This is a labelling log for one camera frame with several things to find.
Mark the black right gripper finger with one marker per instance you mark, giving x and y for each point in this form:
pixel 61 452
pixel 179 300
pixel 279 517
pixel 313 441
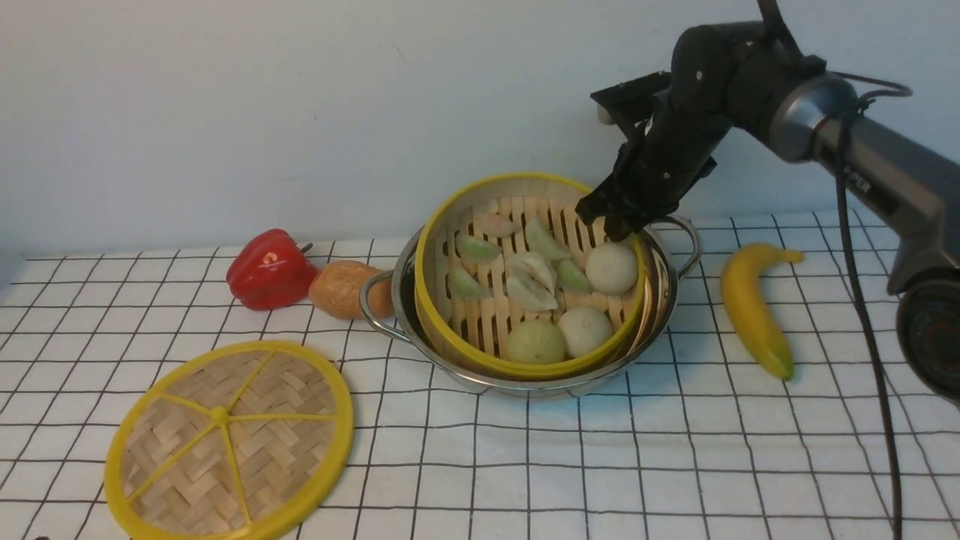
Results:
pixel 623 216

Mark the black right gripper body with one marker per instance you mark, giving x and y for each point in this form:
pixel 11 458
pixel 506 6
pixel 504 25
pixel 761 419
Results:
pixel 668 146

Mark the yellow bamboo steamer basket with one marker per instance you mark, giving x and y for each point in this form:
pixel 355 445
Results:
pixel 464 307

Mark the yellow woven steamer lid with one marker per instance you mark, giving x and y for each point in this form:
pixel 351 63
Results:
pixel 243 442

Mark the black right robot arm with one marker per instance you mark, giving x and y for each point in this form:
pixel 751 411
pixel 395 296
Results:
pixel 752 76

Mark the stainless steel pot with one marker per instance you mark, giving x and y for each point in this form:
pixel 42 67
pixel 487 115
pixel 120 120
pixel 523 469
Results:
pixel 660 300

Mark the white round bun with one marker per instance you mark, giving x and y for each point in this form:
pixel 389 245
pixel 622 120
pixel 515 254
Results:
pixel 612 269
pixel 584 329

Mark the white folded dumpling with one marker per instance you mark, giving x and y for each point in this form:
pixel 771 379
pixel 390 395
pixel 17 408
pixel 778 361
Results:
pixel 531 282

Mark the pink dumpling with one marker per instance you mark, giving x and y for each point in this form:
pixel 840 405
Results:
pixel 495 225

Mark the yellow banana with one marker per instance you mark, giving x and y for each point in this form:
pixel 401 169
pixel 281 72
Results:
pixel 745 304

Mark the greenish round bun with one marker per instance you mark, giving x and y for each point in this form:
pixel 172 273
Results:
pixel 535 342

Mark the green dumpling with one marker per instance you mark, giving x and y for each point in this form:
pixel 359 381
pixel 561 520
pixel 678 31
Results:
pixel 476 249

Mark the white checkered tablecloth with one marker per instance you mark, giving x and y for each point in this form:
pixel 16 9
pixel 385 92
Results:
pixel 695 441

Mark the brown potato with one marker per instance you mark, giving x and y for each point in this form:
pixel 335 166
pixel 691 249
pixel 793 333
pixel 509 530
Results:
pixel 336 290

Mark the red bell pepper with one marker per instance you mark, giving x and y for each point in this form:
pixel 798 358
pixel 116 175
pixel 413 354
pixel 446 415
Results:
pixel 271 272

